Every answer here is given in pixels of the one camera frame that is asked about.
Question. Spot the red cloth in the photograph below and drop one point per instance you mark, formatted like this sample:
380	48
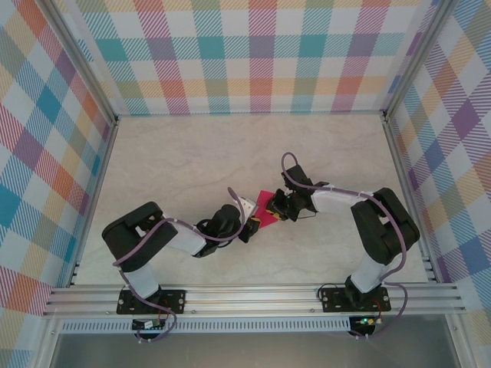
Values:
264	201

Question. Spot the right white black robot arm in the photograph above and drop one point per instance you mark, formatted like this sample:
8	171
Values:
368	276

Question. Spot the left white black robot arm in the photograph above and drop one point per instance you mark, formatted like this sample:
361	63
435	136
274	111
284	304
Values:
140	280

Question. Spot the black circuit board with label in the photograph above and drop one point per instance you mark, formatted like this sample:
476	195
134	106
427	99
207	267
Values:
147	325

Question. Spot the circuit board with lit LED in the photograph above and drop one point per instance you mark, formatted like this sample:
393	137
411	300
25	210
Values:
364	321

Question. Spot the aluminium mounting rail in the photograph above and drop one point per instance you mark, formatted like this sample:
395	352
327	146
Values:
249	301

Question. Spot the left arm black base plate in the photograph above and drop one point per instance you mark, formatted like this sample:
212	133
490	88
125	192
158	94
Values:
174	301

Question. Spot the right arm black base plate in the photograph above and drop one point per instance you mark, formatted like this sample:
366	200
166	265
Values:
331	299

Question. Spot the aluminium side rail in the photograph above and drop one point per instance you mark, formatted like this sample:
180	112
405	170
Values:
96	199
408	184

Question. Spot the aluminium corner post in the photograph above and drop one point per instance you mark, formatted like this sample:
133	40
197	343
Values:
410	57
82	65

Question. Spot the aluminium frame leg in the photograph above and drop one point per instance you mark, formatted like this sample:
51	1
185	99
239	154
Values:
46	345
458	345

